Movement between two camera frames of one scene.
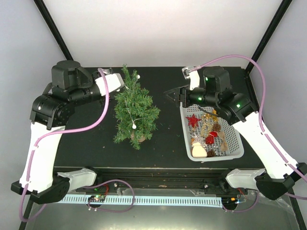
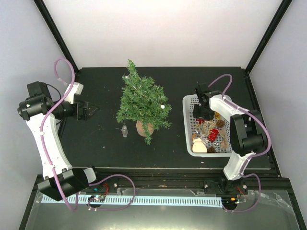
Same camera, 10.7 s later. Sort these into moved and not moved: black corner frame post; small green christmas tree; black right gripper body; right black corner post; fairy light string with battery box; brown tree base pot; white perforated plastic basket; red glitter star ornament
Moved: fairy light string with battery box; red glitter star ornament; brown tree base pot; black right gripper body; small green christmas tree
Not moved: right black corner post; white perforated plastic basket; black corner frame post
